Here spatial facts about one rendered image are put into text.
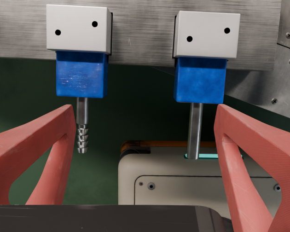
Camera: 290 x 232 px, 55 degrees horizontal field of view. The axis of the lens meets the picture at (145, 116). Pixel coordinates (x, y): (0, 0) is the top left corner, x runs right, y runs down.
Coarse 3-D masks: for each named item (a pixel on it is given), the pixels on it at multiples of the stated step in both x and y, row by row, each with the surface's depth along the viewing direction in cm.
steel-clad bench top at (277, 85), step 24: (288, 0) 30; (288, 24) 30; (288, 48) 31; (168, 72) 31; (240, 72) 31; (264, 72) 31; (288, 72) 31; (240, 96) 32; (264, 96) 32; (288, 96) 32
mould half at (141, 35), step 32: (0, 0) 25; (32, 0) 25; (64, 0) 25; (96, 0) 25; (128, 0) 25; (160, 0) 25; (192, 0) 25; (224, 0) 25; (256, 0) 25; (0, 32) 26; (32, 32) 26; (128, 32) 25; (160, 32) 25; (256, 32) 25; (128, 64) 28; (160, 64) 26; (256, 64) 26
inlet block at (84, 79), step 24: (48, 24) 23; (72, 24) 23; (96, 24) 24; (48, 48) 23; (72, 48) 23; (96, 48) 23; (72, 72) 25; (96, 72) 25; (72, 96) 25; (96, 96) 25
